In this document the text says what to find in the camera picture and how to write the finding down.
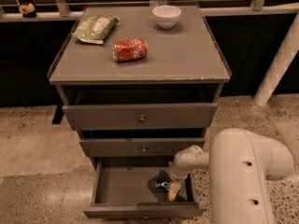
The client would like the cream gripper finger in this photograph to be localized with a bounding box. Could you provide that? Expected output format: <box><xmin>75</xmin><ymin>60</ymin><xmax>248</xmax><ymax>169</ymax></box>
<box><xmin>168</xmin><ymin>182</ymin><xmax>180</xmax><ymax>202</ymax></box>

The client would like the blue silver redbull can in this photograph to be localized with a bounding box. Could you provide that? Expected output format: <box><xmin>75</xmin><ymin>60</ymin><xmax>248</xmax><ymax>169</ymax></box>
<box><xmin>156</xmin><ymin>180</ymin><xmax>169</xmax><ymax>192</ymax></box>

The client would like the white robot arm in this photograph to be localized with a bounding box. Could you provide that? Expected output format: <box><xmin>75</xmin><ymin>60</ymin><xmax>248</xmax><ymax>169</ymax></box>
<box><xmin>168</xmin><ymin>128</ymin><xmax>294</xmax><ymax>224</ymax></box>

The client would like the grey bottom drawer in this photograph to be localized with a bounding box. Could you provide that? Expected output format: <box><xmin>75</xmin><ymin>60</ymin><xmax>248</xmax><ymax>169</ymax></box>
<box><xmin>84</xmin><ymin>156</ymin><xmax>204</xmax><ymax>218</ymax></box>

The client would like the grey drawer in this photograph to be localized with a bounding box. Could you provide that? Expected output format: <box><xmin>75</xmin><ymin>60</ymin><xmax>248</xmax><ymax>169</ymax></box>
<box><xmin>79</xmin><ymin>138</ymin><xmax>205</xmax><ymax>157</ymax></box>
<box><xmin>84</xmin><ymin>156</ymin><xmax>204</xmax><ymax>218</ymax></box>
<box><xmin>63</xmin><ymin>103</ymin><xmax>217</xmax><ymax>131</ymax></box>

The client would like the grey top drawer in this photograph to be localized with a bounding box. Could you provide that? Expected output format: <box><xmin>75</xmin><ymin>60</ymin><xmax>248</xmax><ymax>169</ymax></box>
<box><xmin>63</xmin><ymin>103</ymin><xmax>217</xmax><ymax>131</ymax></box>

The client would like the grey middle drawer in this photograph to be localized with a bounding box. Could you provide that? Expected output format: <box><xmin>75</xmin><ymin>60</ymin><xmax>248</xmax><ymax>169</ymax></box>
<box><xmin>79</xmin><ymin>138</ymin><xmax>205</xmax><ymax>157</ymax></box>

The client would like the grey drawer cabinet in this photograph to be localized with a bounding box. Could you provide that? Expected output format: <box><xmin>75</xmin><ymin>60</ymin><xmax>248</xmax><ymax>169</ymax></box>
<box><xmin>47</xmin><ymin>4</ymin><xmax>233</xmax><ymax>170</ymax></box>

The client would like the red coca cola can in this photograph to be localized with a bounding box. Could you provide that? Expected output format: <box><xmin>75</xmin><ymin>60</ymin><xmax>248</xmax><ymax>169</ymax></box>
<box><xmin>112</xmin><ymin>38</ymin><xmax>148</xmax><ymax>63</ymax></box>

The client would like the white bowl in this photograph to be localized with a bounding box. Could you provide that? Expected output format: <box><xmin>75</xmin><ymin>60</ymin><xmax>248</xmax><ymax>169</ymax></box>
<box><xmin>152</xmin><ymin>5</ymin><xmax>181</xmax><ymax>29</ymax></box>

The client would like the green chip bag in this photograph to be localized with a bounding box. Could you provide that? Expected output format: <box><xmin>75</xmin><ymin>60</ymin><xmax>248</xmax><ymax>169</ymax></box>
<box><xmin>73</xmin><ymin>15</ymin><xmax>119</xmax><ymax>45</ymax></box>

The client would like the white diagonal pillar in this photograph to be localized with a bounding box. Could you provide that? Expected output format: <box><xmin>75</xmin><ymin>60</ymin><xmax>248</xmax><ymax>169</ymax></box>
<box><xmin>253</xmin><ymin>12</ymin><xmax>299</xmax><ymax>107</ymax></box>

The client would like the metal window railing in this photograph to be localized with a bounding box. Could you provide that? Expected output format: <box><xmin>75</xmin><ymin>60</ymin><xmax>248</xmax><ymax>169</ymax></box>
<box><xmin>0</xmin><ymin>0</ymin><xmax>299</xmax><ymax>23</ymax></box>

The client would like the small yellow black object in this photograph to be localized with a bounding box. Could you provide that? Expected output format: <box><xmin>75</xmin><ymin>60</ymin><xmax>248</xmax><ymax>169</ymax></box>
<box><xmin>19</xmin><ymin>3</ymin><xmax>36</xmax><ymax>18</ymax></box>

